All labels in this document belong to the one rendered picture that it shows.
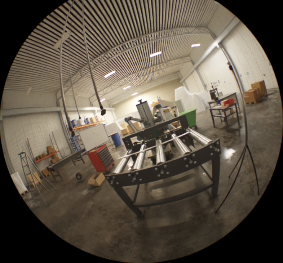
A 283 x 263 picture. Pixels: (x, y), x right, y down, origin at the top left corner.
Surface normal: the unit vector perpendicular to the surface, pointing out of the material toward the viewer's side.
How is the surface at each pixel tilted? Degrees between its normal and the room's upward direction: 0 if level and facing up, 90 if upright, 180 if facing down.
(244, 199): 0
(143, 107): 90
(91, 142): 90
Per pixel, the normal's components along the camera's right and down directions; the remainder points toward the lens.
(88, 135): 0.78, -0.28
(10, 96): 0.92, -0.36
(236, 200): -0.37, -0.93
